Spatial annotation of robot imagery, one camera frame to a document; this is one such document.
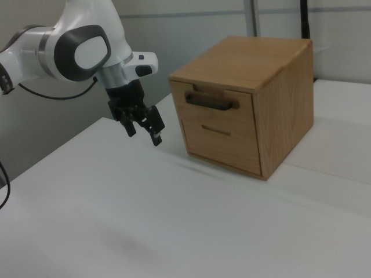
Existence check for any grey partition post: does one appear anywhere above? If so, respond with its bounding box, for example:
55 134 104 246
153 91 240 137
247 0 261 37

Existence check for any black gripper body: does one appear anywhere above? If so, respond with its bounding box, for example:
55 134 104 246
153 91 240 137
104 80 146 122

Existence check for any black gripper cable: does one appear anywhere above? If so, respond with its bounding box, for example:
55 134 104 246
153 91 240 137
0 75 98 210

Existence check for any wooden drawer with handle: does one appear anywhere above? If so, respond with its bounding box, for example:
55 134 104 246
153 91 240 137
169 80 259 139

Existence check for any wooden two-drawer cabinet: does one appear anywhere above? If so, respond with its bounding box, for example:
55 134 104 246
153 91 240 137
168 35 315 182

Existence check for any black vertical pole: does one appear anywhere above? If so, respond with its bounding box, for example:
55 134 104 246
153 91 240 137
298 0 312 40

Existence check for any black metal drawer handle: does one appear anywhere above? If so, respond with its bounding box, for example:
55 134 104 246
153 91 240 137
184 91 235 112

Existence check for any wooden drawer with notch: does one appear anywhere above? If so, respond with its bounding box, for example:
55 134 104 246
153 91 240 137
180 117 263 177

